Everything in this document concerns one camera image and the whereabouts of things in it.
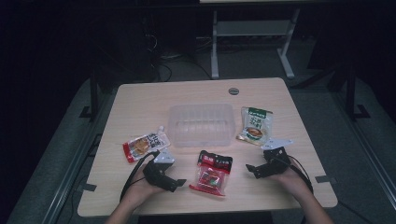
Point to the green and white food pouch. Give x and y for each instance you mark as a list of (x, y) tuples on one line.
[(255, 127)]

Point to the black metal stand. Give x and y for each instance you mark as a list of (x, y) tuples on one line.
[(93, 93), (350, 93)]

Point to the orange spouted sauce pouch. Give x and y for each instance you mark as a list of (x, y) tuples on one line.
[(143, 146)]

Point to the grey tape strip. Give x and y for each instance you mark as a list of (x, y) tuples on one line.
[(87, 187), (325, 179)]

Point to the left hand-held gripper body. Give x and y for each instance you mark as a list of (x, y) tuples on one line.
[(154, 174)]

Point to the grey table grommet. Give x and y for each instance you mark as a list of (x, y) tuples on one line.
[(233, 91)]

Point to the clear plastic container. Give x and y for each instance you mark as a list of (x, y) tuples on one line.
[(202, 124)]

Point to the white metal desk frame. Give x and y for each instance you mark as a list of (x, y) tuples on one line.
[(253, 28)]

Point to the grey metal floor rail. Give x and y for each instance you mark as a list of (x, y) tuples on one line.
[(72, 177), (373, 158)]

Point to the red and black snack packet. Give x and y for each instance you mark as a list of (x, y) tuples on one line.
[(211, 179)]

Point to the person's right hand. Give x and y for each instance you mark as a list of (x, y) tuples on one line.
[(294, 183)]

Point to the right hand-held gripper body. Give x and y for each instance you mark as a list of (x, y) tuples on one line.
[(278, 163)]

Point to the person's left hand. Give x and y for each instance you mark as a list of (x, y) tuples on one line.
[(140, 189)]

